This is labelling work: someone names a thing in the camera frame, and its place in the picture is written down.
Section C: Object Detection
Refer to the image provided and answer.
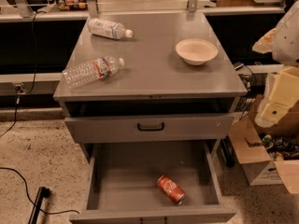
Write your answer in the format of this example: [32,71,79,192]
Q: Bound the white paper bowl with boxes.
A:
[176,38,218,65]

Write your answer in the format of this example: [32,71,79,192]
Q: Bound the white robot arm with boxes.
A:
[252,1,299,128]

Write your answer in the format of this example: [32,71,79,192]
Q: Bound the cardboard box with items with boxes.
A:
[228,95,299,194]

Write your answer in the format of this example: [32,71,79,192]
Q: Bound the red coke can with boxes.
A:
[156,175,186,205]

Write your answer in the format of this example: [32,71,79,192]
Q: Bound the black hanging cable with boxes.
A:
[0,10,48,139]

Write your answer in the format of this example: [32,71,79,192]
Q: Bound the clear crushed plastic bottle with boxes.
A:
[63,56,124,89]

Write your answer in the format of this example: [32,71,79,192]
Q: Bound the open grey middle drawer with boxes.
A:
[70,141,235,224]

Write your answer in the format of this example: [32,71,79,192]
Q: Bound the grey top drawer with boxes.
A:
[65,114,234,143]

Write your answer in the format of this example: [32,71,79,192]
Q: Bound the black floor cable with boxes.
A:
[0,166,80,217]

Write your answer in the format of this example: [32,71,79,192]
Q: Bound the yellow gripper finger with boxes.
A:
[252,28,276,54]
[254,66,299,128]

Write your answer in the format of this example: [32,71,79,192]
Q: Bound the white labelled plastic bottle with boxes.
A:
[87,19,134,40]

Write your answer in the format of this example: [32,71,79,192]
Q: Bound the grey drawer cabinet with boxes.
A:
[52,11,249,224]

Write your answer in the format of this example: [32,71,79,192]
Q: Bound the black bar on floor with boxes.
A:
[28,187,50,224]

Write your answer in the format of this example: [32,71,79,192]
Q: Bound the black drawer handle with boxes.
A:
[137,122,164,132]

